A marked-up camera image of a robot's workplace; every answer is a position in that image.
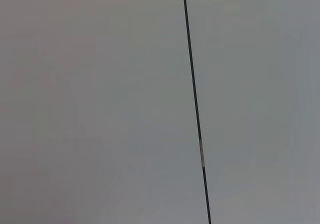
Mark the thin black cable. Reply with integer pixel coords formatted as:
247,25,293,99
181,0,212,224

